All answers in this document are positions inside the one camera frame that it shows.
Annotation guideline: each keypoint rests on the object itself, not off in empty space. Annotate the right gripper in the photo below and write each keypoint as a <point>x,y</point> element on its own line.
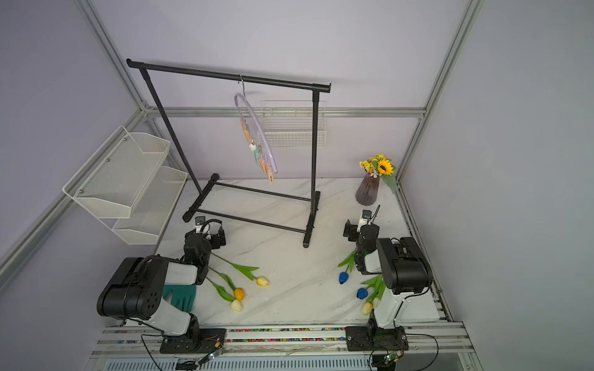
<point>353,229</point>

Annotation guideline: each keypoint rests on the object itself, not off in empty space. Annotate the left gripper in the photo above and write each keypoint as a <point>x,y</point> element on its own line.
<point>216,242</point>

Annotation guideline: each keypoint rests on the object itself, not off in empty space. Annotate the orange tulip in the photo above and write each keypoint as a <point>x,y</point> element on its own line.
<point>228,283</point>

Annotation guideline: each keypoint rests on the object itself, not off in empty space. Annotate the pale yellow tulip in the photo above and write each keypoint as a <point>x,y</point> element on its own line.
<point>248,272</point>

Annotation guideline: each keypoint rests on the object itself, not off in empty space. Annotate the purple clip hanger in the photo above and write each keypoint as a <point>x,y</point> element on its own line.
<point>255,135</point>

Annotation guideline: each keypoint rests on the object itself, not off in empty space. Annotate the black clothes rack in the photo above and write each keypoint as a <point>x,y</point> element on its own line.
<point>203,192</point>

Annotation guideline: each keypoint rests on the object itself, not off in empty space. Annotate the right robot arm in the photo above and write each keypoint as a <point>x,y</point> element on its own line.
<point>398,290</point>

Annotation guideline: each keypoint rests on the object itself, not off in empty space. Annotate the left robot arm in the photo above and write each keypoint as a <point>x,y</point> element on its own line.
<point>159,292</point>

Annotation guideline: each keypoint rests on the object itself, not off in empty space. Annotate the blue tulip upper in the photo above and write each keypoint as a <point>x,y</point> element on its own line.
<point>348,266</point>

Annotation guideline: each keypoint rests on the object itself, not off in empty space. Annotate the blue tulip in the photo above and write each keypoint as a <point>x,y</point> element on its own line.
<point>348,266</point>
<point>370,288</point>

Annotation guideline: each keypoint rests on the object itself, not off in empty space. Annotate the blue tulip lower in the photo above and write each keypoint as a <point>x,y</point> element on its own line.
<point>370,288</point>

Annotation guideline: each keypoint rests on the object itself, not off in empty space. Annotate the sunflower bouquet in vase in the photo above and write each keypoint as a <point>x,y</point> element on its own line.
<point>378,169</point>

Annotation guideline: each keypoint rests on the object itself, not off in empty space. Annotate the cream tulip right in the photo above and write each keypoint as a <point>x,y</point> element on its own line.
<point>368,306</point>

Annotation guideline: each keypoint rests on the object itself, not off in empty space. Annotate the green work glove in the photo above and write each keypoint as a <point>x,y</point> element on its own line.
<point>180,296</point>

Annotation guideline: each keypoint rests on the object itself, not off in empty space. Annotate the cream white tulip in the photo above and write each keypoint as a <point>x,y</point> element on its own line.
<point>235,299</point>

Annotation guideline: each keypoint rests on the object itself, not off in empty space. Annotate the white mesh tiered shelf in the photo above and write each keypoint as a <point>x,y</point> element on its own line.
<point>128,186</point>

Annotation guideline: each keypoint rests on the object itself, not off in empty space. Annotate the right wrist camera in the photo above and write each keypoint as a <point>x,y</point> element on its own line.
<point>366,217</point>

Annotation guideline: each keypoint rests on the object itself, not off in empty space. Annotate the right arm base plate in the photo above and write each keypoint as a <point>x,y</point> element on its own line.
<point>360,338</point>

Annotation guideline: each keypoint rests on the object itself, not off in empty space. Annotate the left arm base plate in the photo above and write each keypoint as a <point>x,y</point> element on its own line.
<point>201,341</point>

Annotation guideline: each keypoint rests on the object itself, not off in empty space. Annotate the white wire wall basket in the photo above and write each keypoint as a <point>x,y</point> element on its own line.
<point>286,123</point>

